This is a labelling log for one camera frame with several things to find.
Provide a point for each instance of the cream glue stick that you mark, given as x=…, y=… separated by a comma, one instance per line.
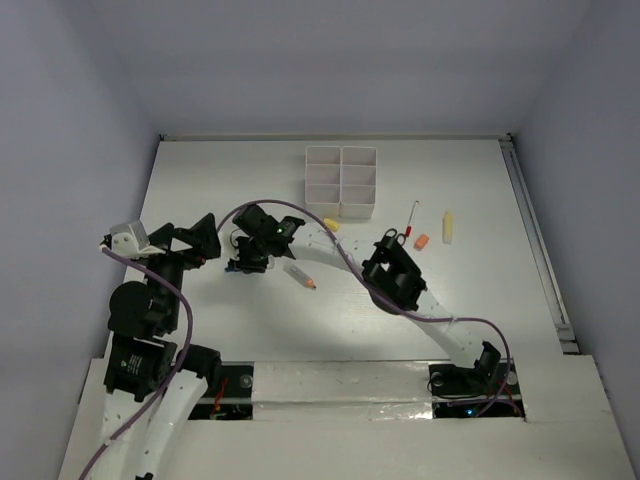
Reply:
x=447, y=228

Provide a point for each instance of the black handled scissors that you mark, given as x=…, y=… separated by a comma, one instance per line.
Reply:
x=398, y=236

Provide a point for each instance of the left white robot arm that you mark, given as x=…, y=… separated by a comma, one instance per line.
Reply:
x=155, y=375

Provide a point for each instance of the orange eraser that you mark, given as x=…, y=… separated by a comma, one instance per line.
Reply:
x=421, y=242

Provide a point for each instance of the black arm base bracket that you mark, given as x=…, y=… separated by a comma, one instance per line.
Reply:
x=448, y=381

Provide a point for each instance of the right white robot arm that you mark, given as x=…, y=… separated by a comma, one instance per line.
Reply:
x=384, y=268

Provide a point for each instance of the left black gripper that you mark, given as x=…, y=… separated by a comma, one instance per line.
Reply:
x=203, y=235

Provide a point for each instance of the yellow eraser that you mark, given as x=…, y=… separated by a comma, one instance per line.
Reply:
x=332, y=224

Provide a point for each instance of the orange tipped clear tube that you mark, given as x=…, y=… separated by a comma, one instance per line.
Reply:
x=300, y=276

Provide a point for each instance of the red capped white marker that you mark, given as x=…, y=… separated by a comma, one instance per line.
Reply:
x=410, y=221

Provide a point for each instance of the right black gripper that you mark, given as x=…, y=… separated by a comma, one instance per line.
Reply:
x=241, y=263

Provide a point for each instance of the white organizer right column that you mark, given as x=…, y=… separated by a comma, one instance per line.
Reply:
x=358, y=182

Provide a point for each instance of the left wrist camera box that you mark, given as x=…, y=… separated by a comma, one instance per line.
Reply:
x=128, y=240

